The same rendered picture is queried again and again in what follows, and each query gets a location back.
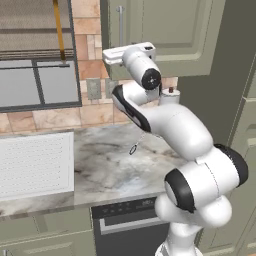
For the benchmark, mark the olive tall cabinet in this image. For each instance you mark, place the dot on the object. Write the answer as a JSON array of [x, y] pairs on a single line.
[[240, 110]]

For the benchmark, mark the white bottle with brown cap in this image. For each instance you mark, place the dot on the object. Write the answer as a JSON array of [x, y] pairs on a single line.
[[170, 96]]

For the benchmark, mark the yellow blind wand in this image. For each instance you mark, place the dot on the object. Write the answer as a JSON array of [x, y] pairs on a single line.
[[59, 30]]

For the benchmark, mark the grey wall outlet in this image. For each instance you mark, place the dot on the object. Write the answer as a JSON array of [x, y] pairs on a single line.
[[93, 88], [110, 87]]

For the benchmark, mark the olive drawer front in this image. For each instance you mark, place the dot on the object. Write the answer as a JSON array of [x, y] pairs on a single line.
[[45, 223]]

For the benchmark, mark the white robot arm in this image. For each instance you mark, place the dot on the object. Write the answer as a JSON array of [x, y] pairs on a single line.
[[190, 133]]

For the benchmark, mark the olive wall cabinet door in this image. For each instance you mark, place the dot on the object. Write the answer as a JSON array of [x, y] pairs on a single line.
[[186, 30]]

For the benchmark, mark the olive base cabinet door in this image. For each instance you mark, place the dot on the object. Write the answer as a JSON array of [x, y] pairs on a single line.
[[46, 246]]

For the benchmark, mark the black dishwasher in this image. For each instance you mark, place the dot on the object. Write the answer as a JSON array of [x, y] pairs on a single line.
[[128, 230]]

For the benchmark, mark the grey window blind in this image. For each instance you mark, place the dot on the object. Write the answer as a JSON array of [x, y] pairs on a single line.
[[30, 26]]

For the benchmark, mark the dark framed window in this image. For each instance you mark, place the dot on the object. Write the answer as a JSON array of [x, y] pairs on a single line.
[[40, 83]]

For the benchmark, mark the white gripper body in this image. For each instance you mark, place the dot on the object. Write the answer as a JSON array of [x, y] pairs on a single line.
[[113, 56]]

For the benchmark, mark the white sink basin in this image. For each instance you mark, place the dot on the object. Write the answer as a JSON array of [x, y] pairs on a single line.
[[35, 165]]

